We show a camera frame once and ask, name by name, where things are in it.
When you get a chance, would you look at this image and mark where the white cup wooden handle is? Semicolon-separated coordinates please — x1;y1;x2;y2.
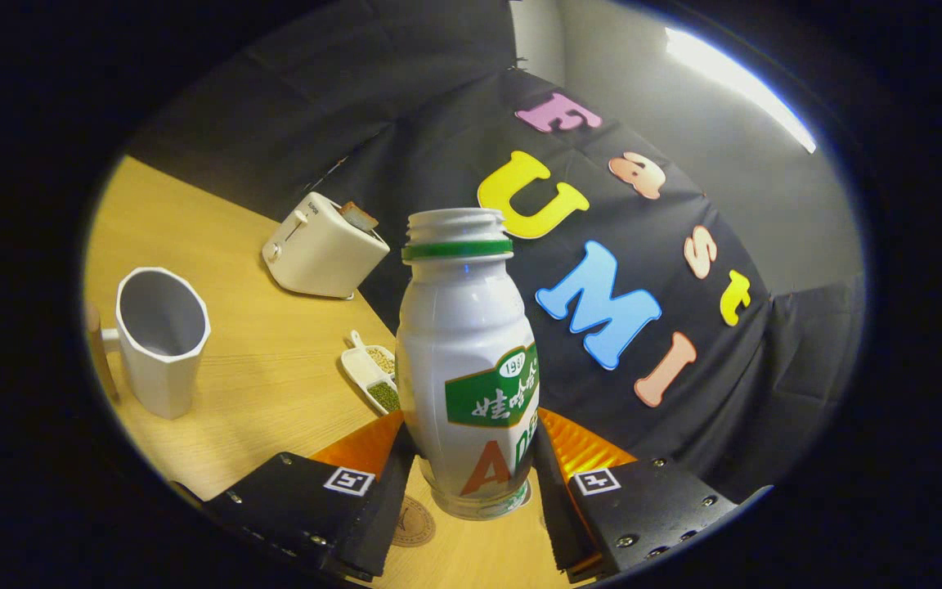
87;267;212;420

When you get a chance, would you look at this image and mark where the white juice bottle green label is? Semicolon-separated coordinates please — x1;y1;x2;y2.
396;208;541;521

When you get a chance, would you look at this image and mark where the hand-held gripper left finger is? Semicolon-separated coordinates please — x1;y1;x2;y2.
203;409;419;583

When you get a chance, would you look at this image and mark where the wooden table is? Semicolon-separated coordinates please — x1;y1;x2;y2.
83;155;570;589

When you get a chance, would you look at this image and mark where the white divided condiment dish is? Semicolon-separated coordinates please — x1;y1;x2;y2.
341;330;401;416

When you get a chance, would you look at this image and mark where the round cork coaster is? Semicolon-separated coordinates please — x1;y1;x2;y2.
392;481;532;547

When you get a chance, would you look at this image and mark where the white toaster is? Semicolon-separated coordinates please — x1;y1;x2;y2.
262;191;391;300

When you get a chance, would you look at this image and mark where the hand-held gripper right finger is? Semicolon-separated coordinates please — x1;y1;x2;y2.
530;407;740;583

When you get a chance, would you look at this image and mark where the toasted bread slice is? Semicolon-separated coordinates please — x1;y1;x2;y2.
339;201;379;232

